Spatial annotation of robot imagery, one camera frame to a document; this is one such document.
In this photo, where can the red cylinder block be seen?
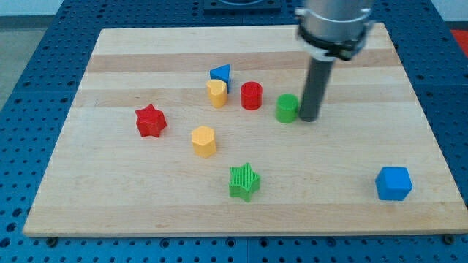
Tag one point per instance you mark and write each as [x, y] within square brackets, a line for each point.
[251, 95]

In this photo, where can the green cylinder block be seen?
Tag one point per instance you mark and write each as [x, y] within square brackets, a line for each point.
[286, 108]

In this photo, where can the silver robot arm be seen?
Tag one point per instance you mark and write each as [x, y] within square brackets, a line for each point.
[334, 29]

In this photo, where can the yellow heart block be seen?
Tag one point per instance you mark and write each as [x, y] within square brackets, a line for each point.
[217, 92]

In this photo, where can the yellow hexagon block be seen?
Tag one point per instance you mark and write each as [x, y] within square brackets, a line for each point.
[203, 141]

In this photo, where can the green star block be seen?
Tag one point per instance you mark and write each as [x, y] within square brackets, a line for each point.
[244, 181]

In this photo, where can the blue triangle block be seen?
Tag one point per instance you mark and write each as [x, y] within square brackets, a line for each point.
[221, 73]

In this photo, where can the wooden board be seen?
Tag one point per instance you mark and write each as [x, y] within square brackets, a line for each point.
[105, 180]

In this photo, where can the red star block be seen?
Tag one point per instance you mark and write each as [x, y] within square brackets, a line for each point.
[150, 121]

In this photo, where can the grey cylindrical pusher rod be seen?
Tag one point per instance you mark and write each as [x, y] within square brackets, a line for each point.
[314, 89]

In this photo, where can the blue cube block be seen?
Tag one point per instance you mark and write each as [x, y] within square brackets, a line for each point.
[393, 183]

